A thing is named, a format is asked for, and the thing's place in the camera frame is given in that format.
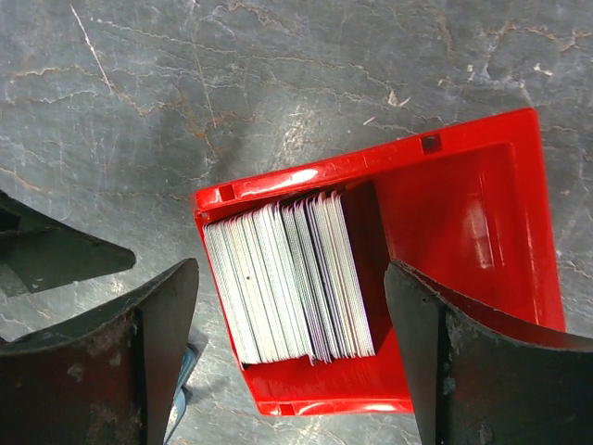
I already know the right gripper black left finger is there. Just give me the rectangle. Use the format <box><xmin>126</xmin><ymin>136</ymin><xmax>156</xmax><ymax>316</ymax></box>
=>
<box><xmin>1</xmin><ymin>259</ymin><xmax>199</xmax><ymax>444</ymax></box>

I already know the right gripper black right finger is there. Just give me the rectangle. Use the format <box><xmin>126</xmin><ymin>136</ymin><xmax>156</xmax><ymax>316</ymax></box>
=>
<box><xmin>385</xmin><ymin>261</ymin><xmax>592</xmax><ymax>444</ymax></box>

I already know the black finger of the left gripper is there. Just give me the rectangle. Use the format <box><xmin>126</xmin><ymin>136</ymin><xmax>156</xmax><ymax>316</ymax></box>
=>
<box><xmin>1</xmin><ymin>192</ymin><xmax>135</xmax><ymax>297</ymax></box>

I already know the blue leather card holder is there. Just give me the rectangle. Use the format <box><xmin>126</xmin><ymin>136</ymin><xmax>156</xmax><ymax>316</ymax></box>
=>
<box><xmin>163</xmin><ymin>337</ymin><xmax>208</xmax><ymax>444</ymax></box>

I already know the stack of white cards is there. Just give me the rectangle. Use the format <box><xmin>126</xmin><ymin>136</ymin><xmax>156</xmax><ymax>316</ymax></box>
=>
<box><xmin>202</xmin><ymin>184</ymin><xmax>388</xmax><ymax>365</ymax></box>

